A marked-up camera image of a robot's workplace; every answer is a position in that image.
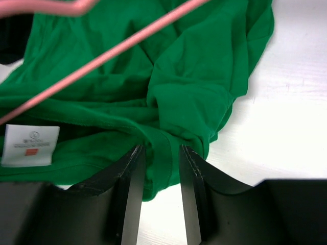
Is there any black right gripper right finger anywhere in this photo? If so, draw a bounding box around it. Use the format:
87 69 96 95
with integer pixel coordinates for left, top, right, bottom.
179 145 326 244

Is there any black t shirt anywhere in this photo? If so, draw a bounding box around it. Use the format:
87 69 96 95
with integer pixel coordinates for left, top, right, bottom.
0 14 34 65

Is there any green t shirt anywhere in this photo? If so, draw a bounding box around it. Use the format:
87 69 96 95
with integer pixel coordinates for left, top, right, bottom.
1 1 274 201

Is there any pink hanger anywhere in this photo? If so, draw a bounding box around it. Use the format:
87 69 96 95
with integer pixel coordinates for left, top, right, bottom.
1 0 207 125

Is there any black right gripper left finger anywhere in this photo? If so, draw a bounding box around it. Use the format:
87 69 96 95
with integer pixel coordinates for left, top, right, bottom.
1 145 146 244

